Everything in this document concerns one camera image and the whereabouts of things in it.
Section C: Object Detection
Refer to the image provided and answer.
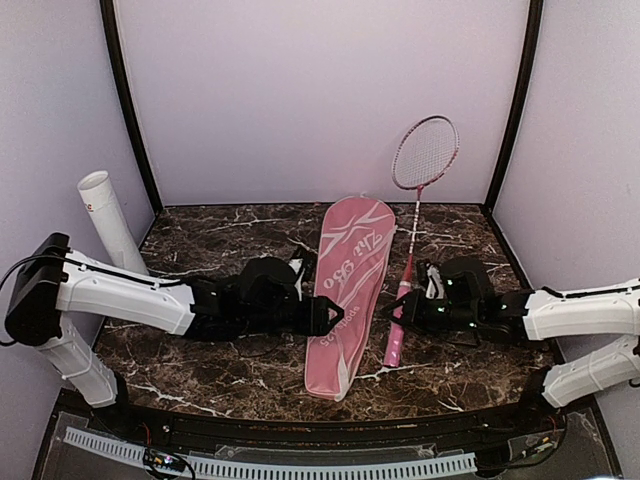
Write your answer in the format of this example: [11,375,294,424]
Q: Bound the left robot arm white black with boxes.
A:
[4,233,344,436]

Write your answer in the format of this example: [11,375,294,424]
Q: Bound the black left corner post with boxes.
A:
[99,0,164,216]

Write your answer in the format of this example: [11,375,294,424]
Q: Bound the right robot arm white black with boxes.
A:
[382,256,639,434]

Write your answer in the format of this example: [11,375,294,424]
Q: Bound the grey slotted cable duct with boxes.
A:
[63,427,477,479]

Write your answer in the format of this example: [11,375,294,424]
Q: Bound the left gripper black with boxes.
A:
[241,295,345,338]

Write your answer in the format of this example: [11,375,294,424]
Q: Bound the red badminton racket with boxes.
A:
[382,115,460,369]

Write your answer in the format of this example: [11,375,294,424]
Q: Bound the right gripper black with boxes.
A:
[382,288,481,338]

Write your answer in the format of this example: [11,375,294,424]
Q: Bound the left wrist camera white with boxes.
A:
[288,246,317,290]

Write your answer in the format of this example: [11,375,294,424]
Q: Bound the black right corner post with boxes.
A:
[482,0,544,216]

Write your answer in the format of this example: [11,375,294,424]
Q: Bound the black front rail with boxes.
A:
[89,404,568,451]

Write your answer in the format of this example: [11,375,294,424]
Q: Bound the pink racket bag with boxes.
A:
[304,196,396,402]

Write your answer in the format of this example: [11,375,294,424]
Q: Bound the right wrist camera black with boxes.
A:
[416,261,445,299]

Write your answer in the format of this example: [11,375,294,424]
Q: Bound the white shuttlecock tube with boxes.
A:
[77,170,148,275]

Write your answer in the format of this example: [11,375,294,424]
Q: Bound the black corner post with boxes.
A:
[99,0,164,216]
[482,0,544,216]

